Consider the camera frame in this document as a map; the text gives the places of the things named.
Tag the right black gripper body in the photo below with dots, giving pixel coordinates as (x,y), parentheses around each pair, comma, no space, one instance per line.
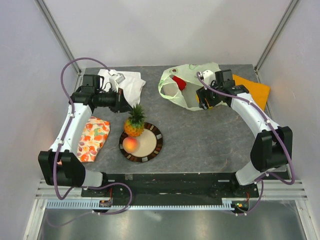
(212,96)

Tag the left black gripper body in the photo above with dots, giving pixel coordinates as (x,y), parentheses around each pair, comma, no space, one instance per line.
(108,100)

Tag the fake pineapple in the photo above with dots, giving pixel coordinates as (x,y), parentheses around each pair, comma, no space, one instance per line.
(135,123)

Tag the fake peach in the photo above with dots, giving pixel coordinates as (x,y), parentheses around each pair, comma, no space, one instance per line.
(130,144)

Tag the light green plastic bag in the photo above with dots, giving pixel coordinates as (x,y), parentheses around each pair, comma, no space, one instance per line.
(186,98)

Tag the fake mango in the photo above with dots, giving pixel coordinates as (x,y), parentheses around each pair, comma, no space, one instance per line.
(208,104)

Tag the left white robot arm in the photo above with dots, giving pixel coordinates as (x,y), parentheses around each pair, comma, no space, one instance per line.
(60,165)

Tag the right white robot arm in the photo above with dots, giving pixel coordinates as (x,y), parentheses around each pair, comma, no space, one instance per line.
(271,153)

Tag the fake red pepper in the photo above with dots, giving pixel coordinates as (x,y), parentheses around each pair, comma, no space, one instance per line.
(180,83)

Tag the white folded cloth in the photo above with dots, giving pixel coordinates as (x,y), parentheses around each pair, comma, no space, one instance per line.
(132,85)

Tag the floral patterned cloth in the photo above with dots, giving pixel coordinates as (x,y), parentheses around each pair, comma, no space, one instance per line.
(93,138)

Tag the orange folded cloth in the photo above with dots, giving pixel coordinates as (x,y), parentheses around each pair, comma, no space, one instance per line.
(259,91)

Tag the dark rimmed ceramic plate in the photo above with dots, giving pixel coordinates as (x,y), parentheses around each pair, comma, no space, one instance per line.
(149,144)

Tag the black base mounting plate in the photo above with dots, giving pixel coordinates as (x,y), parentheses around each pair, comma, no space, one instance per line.
(208,185)

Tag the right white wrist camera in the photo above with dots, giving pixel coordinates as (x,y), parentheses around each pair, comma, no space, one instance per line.
(207,76)

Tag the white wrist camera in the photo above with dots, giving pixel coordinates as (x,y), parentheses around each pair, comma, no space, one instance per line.
(207,76)
(115,78)

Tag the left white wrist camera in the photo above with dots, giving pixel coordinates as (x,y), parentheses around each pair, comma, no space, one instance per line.
(115,78)

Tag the left aluminium frame post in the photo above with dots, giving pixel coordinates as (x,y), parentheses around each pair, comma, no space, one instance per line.
(46,13)

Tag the aluminium frame post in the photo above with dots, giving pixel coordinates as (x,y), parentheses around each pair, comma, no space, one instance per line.
(276,33)
(46,13)

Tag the right aluminium frame post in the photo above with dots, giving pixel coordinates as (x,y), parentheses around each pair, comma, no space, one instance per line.
(276,33)

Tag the white slotted cable duct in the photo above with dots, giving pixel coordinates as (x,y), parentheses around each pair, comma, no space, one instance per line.
(95,204)

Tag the aluminium front rail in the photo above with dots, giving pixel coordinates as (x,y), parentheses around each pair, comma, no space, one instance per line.
(273,190)

